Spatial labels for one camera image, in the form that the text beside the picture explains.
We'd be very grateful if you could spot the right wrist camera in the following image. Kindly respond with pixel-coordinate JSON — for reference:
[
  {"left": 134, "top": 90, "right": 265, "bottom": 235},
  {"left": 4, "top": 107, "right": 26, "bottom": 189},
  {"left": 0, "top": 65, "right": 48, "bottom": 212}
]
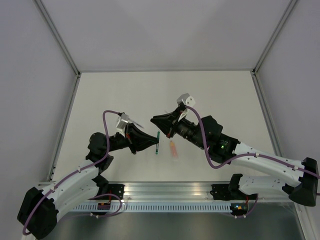
[{"left": 176, "top": 93, "right": 196, "bottom": 107}]

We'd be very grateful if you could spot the orange highlighter marker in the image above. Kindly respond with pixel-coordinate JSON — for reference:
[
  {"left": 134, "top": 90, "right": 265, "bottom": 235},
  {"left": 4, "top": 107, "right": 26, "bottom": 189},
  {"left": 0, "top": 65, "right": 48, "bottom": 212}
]
[{"left": 169, "top": 140, "right": 179, "bottom": 160}]

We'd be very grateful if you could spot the green fineliner pen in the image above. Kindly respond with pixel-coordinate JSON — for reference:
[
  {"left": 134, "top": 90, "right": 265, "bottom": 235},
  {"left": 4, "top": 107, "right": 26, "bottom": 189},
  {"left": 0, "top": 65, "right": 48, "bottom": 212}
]
[{"left": 155, "top": 129, "right": 161, "bottom": 155}]

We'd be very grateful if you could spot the right aluminium frame post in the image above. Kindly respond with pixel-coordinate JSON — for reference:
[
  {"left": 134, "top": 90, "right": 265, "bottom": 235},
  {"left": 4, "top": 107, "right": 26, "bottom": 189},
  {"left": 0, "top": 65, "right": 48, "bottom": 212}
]
[{"left": 251, "top": 0, "right": 301, "bottom": 76}]

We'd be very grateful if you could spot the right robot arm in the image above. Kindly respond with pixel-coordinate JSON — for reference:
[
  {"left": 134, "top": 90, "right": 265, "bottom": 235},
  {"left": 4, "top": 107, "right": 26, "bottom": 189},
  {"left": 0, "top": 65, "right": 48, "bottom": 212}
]
[{"left": 150, "top": 104, "right": 320, "bottom": 207}]

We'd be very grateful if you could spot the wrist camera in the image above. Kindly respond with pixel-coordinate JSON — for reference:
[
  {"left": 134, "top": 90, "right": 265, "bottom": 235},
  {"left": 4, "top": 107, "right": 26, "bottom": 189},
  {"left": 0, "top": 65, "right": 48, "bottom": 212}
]
[
  {"left": 115, "top": 112, "right": 129, "bottom": 136},
  {"left": 176, "top": 93, "right": 196, "bottom": 107}
]

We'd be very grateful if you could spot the left aluminium frame post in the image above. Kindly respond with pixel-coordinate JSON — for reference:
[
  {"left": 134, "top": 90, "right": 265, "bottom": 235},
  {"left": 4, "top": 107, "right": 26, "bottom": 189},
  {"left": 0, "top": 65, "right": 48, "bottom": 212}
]
[{"left": 32, "top": 0, "right": 81, "bottom": 77}]

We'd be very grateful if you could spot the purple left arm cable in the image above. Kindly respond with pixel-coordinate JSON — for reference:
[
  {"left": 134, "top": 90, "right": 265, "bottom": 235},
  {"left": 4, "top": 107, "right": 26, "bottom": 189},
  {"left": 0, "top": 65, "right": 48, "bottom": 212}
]
[{"left": 22, "top": 109, "right": 126, "bottom": 236}]

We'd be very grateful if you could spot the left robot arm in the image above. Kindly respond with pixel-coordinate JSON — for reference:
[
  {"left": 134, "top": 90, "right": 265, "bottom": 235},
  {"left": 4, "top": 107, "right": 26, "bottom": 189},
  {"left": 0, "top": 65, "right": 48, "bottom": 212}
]
[{"left": 17, "top": 123, "right": 159, "bottom": 240}]

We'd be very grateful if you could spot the aluminium mounting rail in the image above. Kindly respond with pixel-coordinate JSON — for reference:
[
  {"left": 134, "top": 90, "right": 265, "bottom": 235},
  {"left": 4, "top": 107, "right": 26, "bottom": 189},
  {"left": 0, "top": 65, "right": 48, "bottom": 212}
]
[{"left": 37, "top": 181, "right": 296, "bottom": 202}]

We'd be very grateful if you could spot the white slotted cable duct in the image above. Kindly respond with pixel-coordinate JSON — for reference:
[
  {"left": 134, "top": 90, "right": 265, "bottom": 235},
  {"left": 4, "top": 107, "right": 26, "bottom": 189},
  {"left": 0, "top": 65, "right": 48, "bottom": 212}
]
[{"left": 71, "top": 201, "right": 232, "bottom": 213}]

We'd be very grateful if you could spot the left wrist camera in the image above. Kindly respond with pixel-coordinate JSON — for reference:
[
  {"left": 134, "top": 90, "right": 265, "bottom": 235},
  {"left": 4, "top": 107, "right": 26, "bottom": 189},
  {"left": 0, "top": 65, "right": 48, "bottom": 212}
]
[{"left": 115, "top": 112, "right": 129, "bottom": 136}]

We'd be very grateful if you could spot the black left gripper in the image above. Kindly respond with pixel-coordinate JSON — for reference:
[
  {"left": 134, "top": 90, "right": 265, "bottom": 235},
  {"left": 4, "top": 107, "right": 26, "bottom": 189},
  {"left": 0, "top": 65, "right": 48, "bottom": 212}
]
[{"left": 104, "top": 122, "right": 159, "bottom": 155}]

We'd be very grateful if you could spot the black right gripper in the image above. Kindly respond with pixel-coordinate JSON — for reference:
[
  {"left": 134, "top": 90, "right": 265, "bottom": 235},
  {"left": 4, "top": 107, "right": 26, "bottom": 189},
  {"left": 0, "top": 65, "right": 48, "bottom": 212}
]
[{"left": 151, "top": 106, "right": 206, "bottom": 150}]

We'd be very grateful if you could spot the aluminium frame post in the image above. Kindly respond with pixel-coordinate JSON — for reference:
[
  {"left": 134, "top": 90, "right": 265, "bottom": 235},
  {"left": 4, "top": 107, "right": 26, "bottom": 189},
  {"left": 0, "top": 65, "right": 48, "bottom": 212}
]
[
  {"left": 32, "top": 0, "right": 81, "bottom": 77},
  {"left": 251, "top": 0, "right": 301, "bottom": 76}
]

